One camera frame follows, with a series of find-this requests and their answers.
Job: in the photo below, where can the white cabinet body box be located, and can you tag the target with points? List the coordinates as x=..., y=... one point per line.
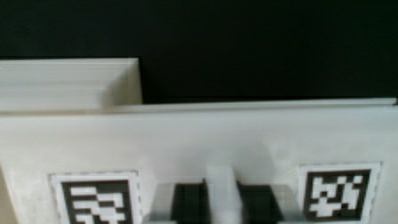
x=252, y=105

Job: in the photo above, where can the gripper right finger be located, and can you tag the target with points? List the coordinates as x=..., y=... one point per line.
x=268, y=202

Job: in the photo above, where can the white cabinet door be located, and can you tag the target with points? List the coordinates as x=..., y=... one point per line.
x=170, y=144
x=60, y=85

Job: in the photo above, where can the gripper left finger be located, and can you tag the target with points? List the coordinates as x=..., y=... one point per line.
x=181, y=204

